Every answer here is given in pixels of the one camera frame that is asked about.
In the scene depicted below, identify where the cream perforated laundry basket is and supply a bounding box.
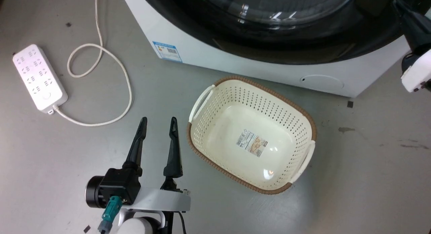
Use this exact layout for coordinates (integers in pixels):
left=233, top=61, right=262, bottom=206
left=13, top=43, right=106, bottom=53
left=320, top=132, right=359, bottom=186
left=187, top=76, right=317, bottom=195

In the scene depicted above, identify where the round white filter cover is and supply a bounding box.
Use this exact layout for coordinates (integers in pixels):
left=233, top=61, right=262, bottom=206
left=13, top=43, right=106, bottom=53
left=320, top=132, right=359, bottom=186
left=300, top=74, right=344, bottom=91

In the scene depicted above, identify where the white power strip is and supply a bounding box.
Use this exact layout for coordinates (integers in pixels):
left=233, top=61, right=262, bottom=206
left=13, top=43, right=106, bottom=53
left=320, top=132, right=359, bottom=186
left=12, top=44, right=68, bottom=115

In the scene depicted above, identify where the blue energy label sticker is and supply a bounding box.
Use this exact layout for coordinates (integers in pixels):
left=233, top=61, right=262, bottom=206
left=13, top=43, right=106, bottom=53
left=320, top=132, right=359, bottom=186
left=152, top=41, right=183, bottom=63

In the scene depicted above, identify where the paper product label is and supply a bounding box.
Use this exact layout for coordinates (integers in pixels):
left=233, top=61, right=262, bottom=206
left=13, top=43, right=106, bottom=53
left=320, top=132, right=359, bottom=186
left=235, top=129, right=268, bottom=157

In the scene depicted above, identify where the dark glass washing machine door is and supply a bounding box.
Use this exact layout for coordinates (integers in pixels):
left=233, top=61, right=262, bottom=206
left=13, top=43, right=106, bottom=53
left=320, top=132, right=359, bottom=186
left=138, top=0, right=415, bottom=65

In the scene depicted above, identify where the teal cable connector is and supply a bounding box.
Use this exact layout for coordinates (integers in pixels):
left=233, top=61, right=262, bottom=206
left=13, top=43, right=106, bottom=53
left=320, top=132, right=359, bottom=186
left=98, top=195, right=123, bottom=234

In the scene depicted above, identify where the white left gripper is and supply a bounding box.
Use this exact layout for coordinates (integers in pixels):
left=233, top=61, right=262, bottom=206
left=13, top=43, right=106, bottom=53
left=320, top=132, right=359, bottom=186
left=122, top=117, right=192, bottom=213

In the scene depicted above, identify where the white washing machine body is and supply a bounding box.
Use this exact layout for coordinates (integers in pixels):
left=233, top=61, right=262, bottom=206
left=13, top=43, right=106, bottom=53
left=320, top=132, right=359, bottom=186
left=120, top=0, right=431, bottom=98

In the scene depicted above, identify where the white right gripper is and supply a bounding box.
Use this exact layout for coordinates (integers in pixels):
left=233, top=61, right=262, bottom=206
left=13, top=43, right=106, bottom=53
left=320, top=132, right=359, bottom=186
left=392, top=0, right=431, bottom=93

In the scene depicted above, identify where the cream power cable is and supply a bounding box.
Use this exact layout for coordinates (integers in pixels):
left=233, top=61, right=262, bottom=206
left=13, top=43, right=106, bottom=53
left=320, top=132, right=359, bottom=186
left=53, top=0, right=133, bottom=127

